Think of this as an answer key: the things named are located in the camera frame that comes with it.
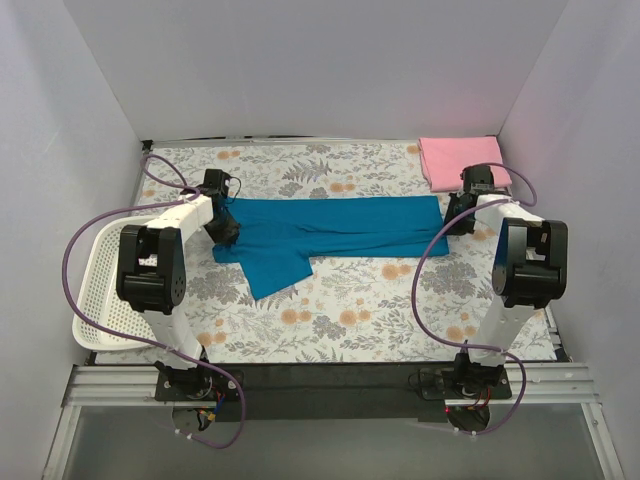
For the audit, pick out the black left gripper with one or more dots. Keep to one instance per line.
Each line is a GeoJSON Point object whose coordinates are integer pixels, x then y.
{"type": "Point", "coordinates": [226, 230]}

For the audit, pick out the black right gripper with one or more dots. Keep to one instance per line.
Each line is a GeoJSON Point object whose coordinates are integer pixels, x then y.
{"type": "Point", "coordinates": [456, 212]}

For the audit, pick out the teal blue t shirt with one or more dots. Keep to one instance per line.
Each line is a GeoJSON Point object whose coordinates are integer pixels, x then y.
{"type": "Point", "coordinates": [330, 235]}

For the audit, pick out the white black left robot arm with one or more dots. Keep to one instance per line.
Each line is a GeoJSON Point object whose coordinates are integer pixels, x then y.
{"type": "Point", "coordinates": [151, 270]}

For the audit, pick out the floral patterned table mat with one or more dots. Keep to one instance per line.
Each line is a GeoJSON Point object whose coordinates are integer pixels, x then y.
{"type": "Point", "coordinates": [349, 309]}

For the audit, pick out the folded pink t shirt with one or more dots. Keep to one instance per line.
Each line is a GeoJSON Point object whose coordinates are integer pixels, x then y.
{"type": "Point", "coordinates": [444, 159]}

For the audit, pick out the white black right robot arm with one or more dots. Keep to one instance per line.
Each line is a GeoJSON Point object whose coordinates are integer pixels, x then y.
{"type": "Point", "coordinates": [530, 265]}

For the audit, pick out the white perforated plastic basket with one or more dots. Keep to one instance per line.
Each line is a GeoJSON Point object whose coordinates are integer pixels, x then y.
{"type": "Point", "coordinates": [98, 299]}

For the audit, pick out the black front mounting rail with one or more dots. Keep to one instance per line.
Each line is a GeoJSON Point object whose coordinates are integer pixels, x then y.
{"type": "Point", "coordinates": [319, 391]}

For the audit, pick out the aluminium table frame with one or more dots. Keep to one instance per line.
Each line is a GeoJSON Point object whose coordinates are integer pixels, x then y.
{"type": "Point", "coordinates": [552, 427]}

